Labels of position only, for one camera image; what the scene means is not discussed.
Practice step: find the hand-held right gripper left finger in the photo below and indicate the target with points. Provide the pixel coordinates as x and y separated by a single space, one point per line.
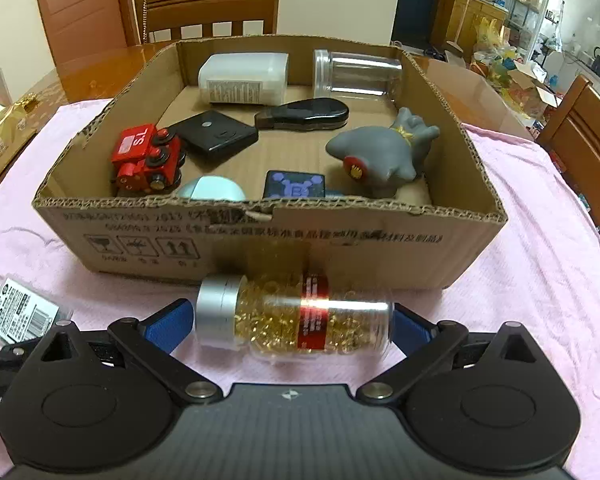
165 325

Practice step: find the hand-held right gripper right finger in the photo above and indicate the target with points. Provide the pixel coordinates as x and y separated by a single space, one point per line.
415 327

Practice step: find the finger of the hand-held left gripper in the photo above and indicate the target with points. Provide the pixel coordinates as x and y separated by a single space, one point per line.
5 352

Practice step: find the clear plastic case with label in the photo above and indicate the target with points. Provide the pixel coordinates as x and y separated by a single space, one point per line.
20 310

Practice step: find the capsule bottle with silver cap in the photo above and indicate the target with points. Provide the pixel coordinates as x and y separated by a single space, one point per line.
270 317

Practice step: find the cardboard box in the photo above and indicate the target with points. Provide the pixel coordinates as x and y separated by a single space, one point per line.
330 250

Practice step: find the light blue round object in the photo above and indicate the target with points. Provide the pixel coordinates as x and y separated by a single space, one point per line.
210 190

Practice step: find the red toy train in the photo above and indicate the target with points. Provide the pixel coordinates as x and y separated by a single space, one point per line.
140 155

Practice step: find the grey rubber animal toy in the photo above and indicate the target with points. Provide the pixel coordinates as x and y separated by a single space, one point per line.
380 155

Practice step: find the black cube with purple print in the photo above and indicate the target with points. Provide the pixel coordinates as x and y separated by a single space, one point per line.
295 187

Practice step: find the black square box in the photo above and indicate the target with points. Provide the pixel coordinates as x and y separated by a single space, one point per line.
215 135

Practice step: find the black teardrop-shaped case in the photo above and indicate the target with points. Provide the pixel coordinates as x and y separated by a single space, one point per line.
310 112

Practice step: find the white bottle with green label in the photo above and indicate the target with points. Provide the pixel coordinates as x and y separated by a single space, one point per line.
245 77

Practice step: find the clear plastic jar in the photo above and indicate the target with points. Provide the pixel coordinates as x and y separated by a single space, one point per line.
360 72

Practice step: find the pink cloth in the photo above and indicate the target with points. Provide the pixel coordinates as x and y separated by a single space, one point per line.
530 285

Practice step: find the gold foil package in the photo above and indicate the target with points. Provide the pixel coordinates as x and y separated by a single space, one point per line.
0 140

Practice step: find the wooden chair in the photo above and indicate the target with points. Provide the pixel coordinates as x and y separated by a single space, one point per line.
585 135
205 5

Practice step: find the open cardboard carton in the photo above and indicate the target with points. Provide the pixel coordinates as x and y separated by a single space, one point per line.
535 87

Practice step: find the yellow plastic bag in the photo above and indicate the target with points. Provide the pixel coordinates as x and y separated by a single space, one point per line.
487 30

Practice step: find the wooden door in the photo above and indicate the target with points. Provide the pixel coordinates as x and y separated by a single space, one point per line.
80 5

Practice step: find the wooden cabinet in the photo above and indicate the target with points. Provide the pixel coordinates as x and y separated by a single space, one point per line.
465 15

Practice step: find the dark blue door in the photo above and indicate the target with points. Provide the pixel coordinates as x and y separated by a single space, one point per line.
420 0

